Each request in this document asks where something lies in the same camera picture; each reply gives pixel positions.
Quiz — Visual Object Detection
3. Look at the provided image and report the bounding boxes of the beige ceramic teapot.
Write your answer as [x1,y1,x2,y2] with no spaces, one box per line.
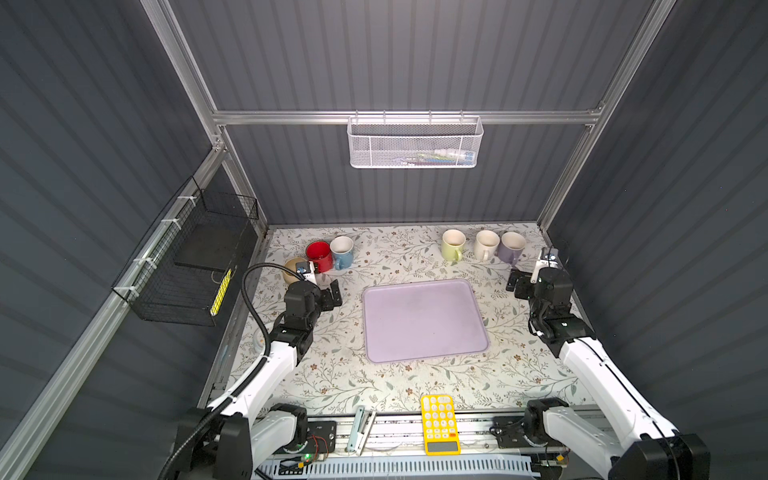
[283,257,305,285]

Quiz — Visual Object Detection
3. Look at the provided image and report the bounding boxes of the red mug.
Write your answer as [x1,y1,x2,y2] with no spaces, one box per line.
[305,241,334,273]

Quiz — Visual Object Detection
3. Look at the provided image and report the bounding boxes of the purple mug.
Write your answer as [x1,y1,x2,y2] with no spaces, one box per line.
[497,231,527,266]

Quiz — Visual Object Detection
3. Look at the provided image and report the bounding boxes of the blue floral mug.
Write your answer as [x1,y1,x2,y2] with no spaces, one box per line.
[330,236,355,270]

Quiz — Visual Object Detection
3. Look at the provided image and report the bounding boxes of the white cream mug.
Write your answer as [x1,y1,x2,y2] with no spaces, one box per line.
[473,229,500,263]

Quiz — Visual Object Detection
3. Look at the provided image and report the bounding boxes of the light green mug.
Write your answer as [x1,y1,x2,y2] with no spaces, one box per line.
[441,229,466,263]

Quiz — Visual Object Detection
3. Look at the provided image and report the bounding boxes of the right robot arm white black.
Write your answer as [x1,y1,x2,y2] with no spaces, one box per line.
[507,264,711,479]

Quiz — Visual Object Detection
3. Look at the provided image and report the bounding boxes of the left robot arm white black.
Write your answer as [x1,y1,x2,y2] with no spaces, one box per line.
[158,261,342,479]

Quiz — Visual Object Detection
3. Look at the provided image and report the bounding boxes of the floral table mat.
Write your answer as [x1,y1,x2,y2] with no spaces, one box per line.
[252,225,592,415]

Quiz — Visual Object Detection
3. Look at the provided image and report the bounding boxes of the lilac plastic tray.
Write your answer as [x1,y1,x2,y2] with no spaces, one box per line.
[362,279,490,364]

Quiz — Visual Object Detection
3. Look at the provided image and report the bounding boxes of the light green stapler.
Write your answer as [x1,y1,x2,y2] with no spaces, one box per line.
[345,405,377,456]

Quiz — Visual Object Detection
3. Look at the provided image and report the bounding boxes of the pens in white basket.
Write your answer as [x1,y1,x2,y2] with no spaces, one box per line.
[395,149,476,167]

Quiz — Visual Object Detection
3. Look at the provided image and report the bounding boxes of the yellow calculator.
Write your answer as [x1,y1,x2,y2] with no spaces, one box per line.
[420,394,461,456]

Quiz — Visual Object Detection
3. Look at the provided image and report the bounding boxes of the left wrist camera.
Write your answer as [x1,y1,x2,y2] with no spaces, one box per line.
[295,259,317,284]

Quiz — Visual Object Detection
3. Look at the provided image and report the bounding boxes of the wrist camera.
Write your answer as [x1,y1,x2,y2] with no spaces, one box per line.
[535,246,562,272]
[295,259,317,284]

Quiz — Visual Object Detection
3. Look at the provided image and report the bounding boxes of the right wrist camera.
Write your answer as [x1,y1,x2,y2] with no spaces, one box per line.
[535,246,562,272]

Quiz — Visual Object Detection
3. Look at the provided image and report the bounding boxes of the black wire side basket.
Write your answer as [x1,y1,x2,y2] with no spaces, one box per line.
[113,180,260,327]

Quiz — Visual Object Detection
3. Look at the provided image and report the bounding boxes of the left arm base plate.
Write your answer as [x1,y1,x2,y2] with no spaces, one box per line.
[276,421,338,455]

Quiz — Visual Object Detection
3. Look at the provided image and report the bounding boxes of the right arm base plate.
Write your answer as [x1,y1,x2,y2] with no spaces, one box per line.
[489,415,539,449]

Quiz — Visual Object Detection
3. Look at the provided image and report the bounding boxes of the white wire wall basket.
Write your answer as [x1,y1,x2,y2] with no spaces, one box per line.
[346,114,484,169]

